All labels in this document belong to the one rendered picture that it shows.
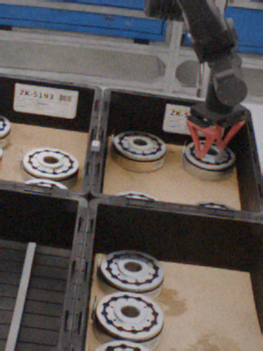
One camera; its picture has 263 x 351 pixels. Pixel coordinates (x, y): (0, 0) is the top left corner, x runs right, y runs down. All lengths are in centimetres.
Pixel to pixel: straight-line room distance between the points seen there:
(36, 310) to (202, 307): 26
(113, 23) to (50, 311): 232
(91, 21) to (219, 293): 224
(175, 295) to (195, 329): 8
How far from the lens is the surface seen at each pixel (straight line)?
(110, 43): 363
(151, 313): 139
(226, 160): 181
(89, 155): 161
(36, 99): 185
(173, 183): 176
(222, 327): 145
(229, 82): 163
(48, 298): 144
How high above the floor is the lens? 175
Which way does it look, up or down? 29 degrees down
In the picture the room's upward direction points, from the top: 8 degrees clockwise
